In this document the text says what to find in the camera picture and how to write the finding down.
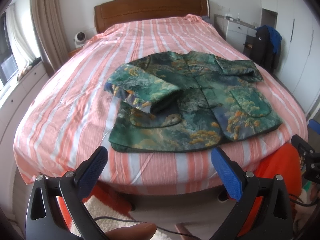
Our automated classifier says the orange fuzzy sleeve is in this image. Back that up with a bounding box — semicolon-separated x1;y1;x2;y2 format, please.
238;143;302;236

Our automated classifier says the white wardrobe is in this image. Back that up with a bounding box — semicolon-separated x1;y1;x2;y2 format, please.
261;0;319;115

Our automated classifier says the brown wooden headboard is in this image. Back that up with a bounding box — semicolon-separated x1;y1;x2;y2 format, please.
94;0;210;33

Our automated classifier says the white dresser with drawers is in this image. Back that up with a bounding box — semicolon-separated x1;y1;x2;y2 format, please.
214;14;256;56

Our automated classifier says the dark jacket on chair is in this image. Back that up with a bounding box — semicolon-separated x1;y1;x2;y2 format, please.
249;29;281;73

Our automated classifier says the beige curtain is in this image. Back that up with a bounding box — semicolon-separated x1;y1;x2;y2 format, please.
30;0;69;75

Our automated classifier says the green patterned silk jacket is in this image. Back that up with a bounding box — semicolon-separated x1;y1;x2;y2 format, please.
104;51;282;153

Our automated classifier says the pink striped bed cover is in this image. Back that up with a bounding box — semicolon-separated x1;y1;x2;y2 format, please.
13;13;309;196

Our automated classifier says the white window cabinet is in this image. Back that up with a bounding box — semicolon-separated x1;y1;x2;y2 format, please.
0;59;50;140

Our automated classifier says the blue garment on chair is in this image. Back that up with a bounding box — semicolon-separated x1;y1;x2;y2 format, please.
256;25;283;54

